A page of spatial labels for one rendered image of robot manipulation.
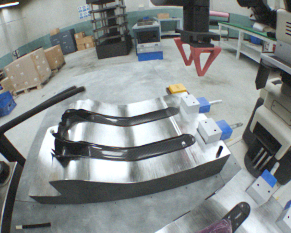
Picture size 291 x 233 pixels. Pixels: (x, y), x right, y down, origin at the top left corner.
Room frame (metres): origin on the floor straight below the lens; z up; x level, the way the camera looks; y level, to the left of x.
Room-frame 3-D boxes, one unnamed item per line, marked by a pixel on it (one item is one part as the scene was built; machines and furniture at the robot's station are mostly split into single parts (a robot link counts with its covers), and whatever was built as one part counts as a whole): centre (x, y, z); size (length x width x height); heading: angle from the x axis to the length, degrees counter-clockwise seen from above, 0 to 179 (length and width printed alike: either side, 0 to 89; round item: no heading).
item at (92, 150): (0.23, 0.07, 0.92); 0.35 x 0.16 x 0.09; 96
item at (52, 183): (0.24, 0.09, 0.87); 0.50 x 0.26 x 0.14; 96
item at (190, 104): (0.32, -0.17, 0.89); 0.13 x 0.05 x 0.05; 96
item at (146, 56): (3.57, -0.32, 0.11); 0.61 x 0.41 x 0.22; 84
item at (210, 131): (0.21, -0.19, 0.89); 0.13 x 0.05 x 0.05; 96
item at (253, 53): (3.22, -3.14, 0.51); 2.40 x 1.13 x 1.02; 178
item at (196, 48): (0.30, -0.14, 1.05); 0.07 x 0.07 x 0.09; 6
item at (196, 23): (0.32, -0.13, 1.12); 0.10 x 0.07 x 0.07; 6
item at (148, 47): (3.57, -0.32, 0.28); 0.61 x 0.41 x 0.15; 84
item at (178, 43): (0.34, -0.13, 1.05); 0.07 x 0.07 x 0.09; 6
